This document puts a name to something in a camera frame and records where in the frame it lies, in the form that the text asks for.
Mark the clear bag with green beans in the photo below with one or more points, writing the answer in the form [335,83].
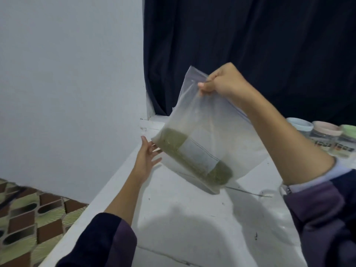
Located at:
[222,130]

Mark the person's left hand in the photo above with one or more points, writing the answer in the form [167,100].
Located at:
[144,163]

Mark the transparent jar green lid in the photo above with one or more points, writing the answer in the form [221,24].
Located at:
[347,133]

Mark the person's right hand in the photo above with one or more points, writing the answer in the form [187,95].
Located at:
[231,83]

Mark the pile of green beans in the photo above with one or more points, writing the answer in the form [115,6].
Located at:
[172,144]

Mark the transparent jar pink lid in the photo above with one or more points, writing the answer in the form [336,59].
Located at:
[327,129]

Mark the dark navy curtain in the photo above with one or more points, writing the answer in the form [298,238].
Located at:
[250,41]

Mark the person's right forearm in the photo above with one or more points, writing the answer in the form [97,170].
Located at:
[289,147]

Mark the transparent jar blue lid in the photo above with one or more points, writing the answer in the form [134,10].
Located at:
[300,125]

